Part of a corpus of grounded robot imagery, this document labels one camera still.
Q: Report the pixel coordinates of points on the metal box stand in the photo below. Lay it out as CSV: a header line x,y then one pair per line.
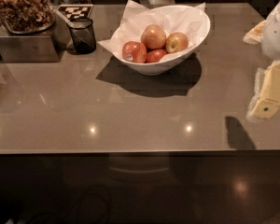
x,y
44,47

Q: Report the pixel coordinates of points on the black mesh cup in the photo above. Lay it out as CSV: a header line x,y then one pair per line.
x,y
83,37

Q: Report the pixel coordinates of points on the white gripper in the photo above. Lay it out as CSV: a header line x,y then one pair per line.
x,y
277,36

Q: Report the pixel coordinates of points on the glass jar of snacks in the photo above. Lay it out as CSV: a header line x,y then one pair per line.
x,y
23,17

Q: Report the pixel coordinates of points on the yellow-red apple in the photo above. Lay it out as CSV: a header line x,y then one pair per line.
x,y
176,42
153,37

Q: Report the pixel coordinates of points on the white ceramic bowl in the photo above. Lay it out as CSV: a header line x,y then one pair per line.
x,y
152,69

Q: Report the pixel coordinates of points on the black white marker tag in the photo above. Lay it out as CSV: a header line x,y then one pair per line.
x,y
73,12

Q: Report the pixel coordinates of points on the small red apple front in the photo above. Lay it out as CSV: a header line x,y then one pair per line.
x,y
155,55

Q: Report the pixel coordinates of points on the red apple front left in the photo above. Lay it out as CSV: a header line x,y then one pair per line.
x,y
134,52

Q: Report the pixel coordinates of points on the white paper bowl liner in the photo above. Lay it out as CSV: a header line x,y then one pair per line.
x,y
191,21

